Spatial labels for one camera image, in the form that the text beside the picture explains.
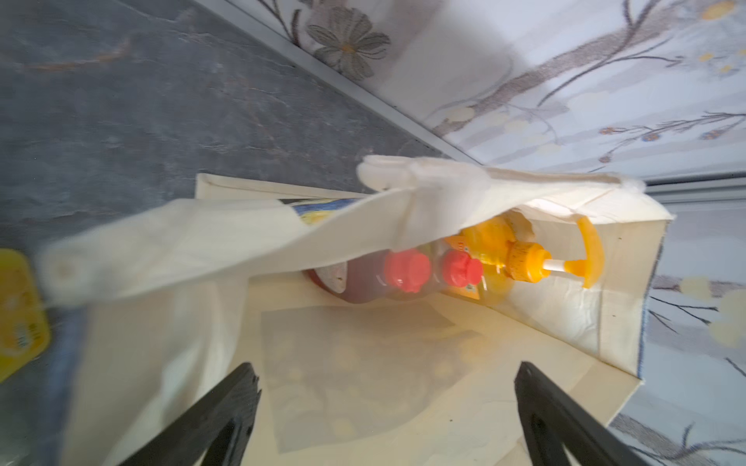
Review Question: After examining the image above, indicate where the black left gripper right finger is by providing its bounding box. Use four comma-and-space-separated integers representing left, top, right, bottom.
514, 361, 646, 466

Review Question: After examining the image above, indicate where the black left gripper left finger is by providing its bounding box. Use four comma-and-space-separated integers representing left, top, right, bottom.
122, 362, 261, 465

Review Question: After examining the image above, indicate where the orange pump soap bottle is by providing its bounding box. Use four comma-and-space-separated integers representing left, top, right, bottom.
445, 212, 605, 305

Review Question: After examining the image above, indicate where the yellow-green dish soap red cap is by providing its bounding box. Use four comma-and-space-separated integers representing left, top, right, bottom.
431, 245, 484, 291

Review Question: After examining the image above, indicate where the large yellow pump soap bottle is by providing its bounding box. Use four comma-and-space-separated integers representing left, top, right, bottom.
0, 249, 51, 382

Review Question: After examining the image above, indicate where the red dish soap bottle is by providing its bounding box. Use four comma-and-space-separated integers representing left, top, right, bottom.
305, 249, 432, 304

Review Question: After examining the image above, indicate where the cream starry night tote bag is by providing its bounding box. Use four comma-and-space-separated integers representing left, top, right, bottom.
37, 156, 672, 465

